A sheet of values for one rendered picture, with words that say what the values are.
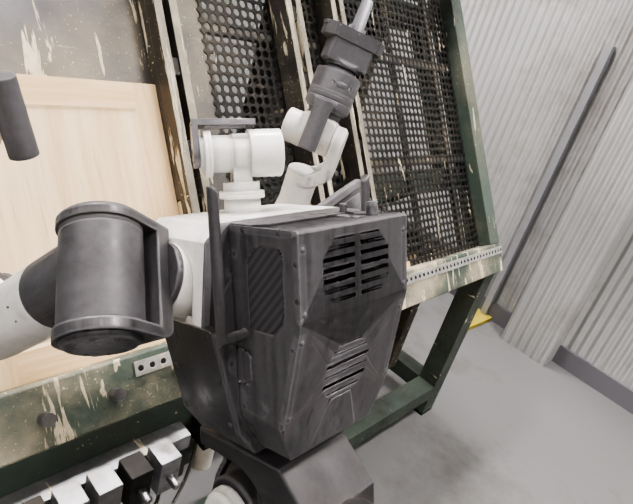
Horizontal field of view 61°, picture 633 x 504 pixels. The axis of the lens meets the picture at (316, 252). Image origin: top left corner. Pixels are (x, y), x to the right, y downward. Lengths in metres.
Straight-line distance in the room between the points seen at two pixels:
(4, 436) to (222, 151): 0.63
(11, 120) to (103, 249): 0.20
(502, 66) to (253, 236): 3.20
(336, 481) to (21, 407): 0.58
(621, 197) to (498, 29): 1.29
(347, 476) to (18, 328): 0.46
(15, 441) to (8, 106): 0.60
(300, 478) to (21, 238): 0.67
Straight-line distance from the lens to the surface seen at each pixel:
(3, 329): 0.74
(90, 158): 1.20
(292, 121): 1.04
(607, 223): 3.28
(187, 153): 1.24
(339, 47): 1.04
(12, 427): 1.09
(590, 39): 3.52
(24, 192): 1.14
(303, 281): 0.56
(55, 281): 0.63
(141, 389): 1.17
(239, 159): 0.74
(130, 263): 0.61
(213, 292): 0.61
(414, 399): 2.48
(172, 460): 1.17
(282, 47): 1.59
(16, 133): 0.72
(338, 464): 0.79
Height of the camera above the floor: 1.64
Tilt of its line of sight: 25 degrees down
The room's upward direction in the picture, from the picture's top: 16 degrees clockwise
